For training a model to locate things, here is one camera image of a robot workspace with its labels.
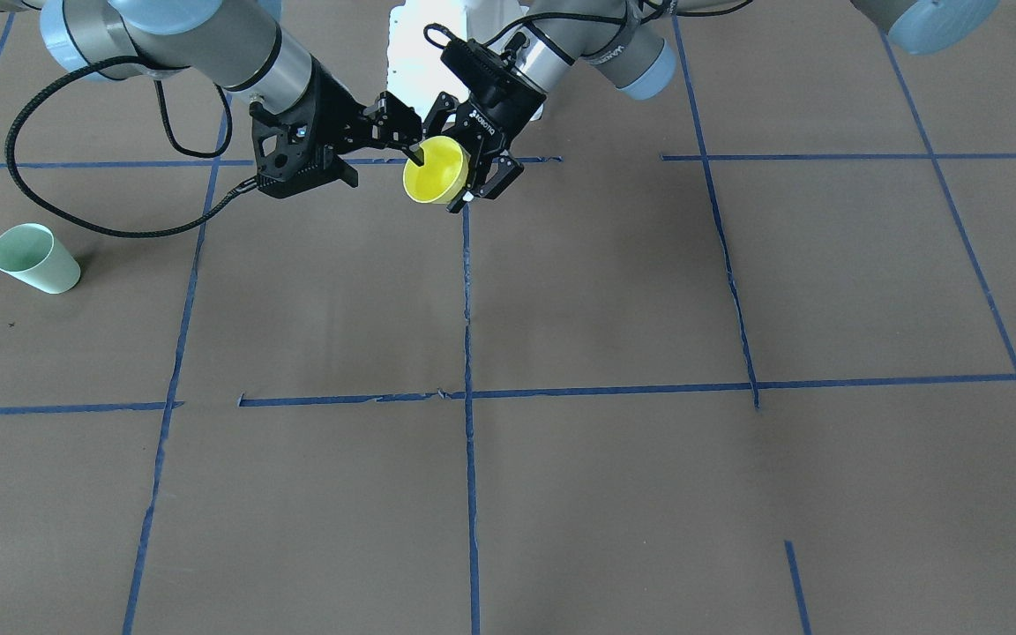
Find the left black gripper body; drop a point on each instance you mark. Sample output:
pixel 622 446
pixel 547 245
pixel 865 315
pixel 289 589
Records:
pixel 496 117

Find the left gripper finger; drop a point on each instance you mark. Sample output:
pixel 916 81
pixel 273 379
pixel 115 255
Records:
pixel 486 176
pixel 441 120

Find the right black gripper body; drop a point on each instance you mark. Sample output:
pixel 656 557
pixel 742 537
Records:
pixel 338 115

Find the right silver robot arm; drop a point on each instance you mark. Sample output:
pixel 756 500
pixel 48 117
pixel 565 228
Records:
pixel 239 45

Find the yellow plastic cup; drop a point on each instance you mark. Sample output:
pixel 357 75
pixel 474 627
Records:
pixel 442 175

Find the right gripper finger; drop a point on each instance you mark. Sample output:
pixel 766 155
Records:
pixel 403 138
pixel 390 120

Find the green plastic cup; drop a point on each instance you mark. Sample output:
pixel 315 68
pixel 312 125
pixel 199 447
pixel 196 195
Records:
pixel 32 254

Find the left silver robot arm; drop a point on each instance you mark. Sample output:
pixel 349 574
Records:
pixel 614 37

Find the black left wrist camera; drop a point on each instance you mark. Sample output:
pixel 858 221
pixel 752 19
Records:
pixel 488 79

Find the brown paper table mat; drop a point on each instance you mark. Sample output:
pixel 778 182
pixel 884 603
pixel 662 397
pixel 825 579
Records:
pixel 740 359

